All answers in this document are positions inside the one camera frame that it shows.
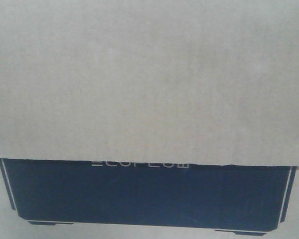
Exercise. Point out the brown cardboard box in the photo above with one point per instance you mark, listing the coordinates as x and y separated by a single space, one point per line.
167 81

